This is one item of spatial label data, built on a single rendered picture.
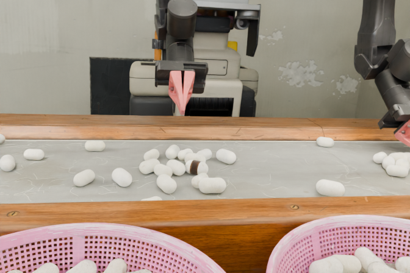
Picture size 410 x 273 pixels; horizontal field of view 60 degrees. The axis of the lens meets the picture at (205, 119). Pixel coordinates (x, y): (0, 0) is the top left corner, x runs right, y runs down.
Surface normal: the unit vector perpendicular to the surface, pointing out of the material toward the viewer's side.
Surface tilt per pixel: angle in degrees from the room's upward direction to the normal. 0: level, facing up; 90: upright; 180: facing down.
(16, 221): 0
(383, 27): 91
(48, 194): 0
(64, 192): 0
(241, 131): 45
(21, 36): 90
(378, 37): 90
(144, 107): 90
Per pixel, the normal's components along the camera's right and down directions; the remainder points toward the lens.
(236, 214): 0.05, -0.97
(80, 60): 0.17, 0.25
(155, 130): 0.14, -0.51
